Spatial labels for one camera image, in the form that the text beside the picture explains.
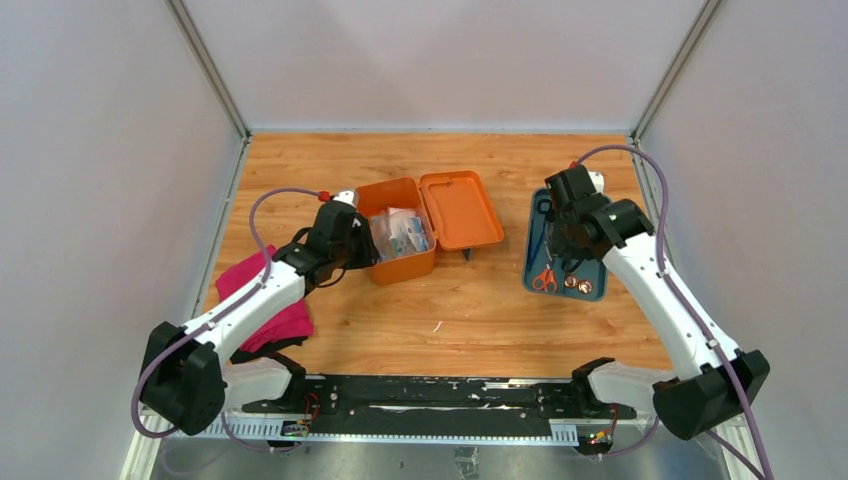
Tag small clear bag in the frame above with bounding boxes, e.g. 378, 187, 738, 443
370, 213, 396, 262

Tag black bandage scissors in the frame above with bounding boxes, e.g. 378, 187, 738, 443
533, 198, 553, 258

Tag small brown round tin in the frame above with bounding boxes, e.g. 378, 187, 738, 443
576, 280, 593, 295

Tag teal plastic tray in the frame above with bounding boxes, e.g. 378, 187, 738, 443
521, 188, 608, 302

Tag small orange scissors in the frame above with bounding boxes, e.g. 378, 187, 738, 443
531, 263, 558, 293

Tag clear bag blue items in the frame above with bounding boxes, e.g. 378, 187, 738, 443
387, 207, 430, 258

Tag orange medicine box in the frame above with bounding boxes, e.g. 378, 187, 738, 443
357, 170, 505, 286

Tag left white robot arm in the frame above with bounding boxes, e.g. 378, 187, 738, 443
131, 190, 379, 438

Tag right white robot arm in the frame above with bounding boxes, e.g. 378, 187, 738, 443
545, 165, 770, 440

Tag pink folded cloth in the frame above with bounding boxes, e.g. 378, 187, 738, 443
215, 251, 315, 364

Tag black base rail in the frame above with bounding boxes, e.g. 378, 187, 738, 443
199, 374, 650, 447

